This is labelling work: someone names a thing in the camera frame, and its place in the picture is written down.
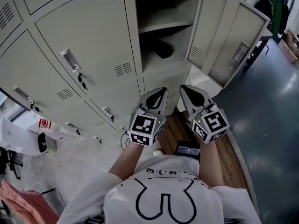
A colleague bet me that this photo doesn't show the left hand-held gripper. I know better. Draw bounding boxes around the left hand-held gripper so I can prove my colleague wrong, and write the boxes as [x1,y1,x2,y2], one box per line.
[128,86,170,147]

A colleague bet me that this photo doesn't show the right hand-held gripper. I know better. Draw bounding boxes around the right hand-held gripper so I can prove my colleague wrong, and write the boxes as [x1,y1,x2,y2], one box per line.
[179,84,229,145]

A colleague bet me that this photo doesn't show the beige metal locker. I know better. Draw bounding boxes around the beige metal locker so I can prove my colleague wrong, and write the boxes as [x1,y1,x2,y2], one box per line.
[0,0,271,141]

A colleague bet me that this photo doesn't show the person's right forearm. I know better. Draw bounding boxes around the person's right forearm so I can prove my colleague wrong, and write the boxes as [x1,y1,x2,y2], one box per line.
[198,138,225,188]

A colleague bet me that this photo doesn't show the person's left forearm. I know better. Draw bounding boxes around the person's left forearm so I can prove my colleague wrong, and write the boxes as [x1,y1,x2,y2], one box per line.
[108,143,145,179]

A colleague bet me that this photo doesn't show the black screen device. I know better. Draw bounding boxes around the black screen device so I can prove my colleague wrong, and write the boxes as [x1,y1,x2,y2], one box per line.
[174,140,202,159]

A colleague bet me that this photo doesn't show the wooden platform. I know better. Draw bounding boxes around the wooden platform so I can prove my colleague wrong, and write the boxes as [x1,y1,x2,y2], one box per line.
[158,113,260,217]

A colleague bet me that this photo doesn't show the black key bunch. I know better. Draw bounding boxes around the black key bunch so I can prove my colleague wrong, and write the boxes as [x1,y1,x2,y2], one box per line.
[77,72,89,91]
[29,100,43,113]

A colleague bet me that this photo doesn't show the grey table black legs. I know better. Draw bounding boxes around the grey table black legs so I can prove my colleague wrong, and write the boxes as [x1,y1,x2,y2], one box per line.
[242,28,274,72]

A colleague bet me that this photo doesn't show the white printed t-shirt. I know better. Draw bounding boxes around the white printed t-shirt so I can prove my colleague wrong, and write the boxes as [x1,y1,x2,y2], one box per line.
[58,154,262,224]

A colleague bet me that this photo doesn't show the cardboard boxes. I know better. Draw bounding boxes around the cardboard boxes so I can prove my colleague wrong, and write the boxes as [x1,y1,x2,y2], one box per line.
[277,28,299,64]

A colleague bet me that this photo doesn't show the green hanging jacket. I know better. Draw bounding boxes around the green hanging jacket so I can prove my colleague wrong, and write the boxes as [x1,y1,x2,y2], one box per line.
[267,0,283,39]

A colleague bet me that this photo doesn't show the black hanging garment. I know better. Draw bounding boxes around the black hanging garment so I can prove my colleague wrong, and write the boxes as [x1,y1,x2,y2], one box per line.
[279,0,292,36]

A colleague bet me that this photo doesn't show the white water dispenser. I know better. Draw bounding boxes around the white water dispenser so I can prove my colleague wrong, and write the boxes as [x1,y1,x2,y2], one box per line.
[0,117,57,156]

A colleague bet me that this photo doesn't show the black office chair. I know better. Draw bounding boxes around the black office chair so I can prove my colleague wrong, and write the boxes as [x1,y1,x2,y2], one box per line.
[0,147,24,180]

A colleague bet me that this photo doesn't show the pink padded folding chair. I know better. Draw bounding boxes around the pink padded folding chair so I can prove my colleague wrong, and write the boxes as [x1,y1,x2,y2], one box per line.
[0,179,60,224]

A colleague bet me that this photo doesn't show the black looped cable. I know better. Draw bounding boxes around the black looped cable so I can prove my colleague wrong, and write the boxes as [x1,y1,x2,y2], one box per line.
[120,133,130,150]

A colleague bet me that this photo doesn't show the white cable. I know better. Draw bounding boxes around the white cable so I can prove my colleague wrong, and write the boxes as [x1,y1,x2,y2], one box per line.
[22,156,66,209]

